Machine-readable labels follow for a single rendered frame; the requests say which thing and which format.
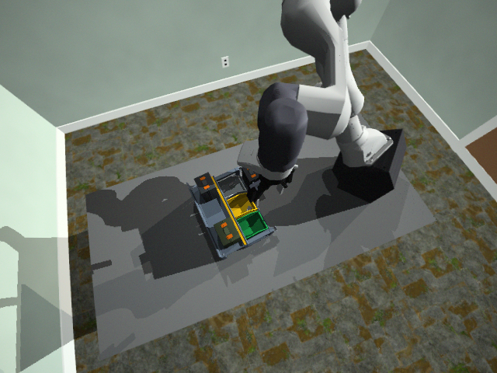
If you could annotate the green bin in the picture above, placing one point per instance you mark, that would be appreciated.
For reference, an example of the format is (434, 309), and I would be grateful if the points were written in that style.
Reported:
(252, 224)

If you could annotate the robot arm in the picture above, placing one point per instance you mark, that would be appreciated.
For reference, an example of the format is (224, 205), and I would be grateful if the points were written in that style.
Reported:
(316, 28)

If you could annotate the yellow open bin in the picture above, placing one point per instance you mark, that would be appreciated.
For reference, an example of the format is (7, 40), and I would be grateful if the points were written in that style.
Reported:
(239, 205)

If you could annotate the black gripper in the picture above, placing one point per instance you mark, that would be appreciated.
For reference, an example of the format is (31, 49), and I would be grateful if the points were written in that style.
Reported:
(255, 190)

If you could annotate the grey open bin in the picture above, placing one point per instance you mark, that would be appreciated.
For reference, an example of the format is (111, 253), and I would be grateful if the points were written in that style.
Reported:
(235, 190)

